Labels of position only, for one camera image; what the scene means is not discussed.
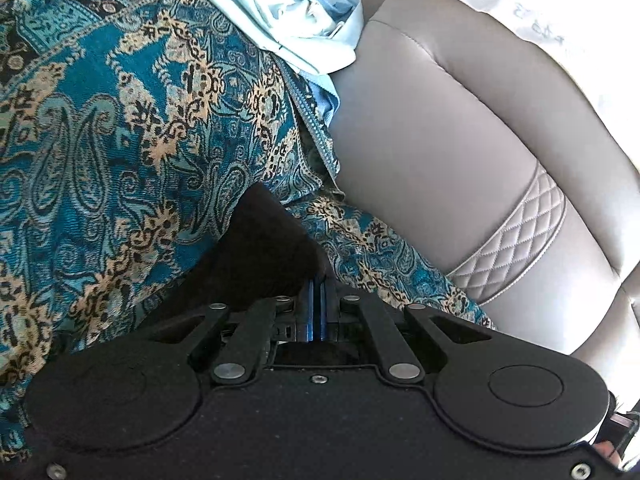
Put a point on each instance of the light blue cloth pile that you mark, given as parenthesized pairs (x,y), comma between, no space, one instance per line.
(250,10)

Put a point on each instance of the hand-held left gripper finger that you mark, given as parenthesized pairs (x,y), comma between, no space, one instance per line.
(324,310)
(312,310)

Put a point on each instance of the beige leather sofa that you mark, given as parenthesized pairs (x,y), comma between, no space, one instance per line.
(425,135)

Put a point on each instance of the teal paisley patterned blanket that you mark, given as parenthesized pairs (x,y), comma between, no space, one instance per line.
(100,110)

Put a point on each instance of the black pants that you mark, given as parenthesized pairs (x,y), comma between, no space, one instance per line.
(260,245)

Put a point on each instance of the white sofa cover cloth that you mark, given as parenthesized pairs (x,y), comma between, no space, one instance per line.
(575,35)

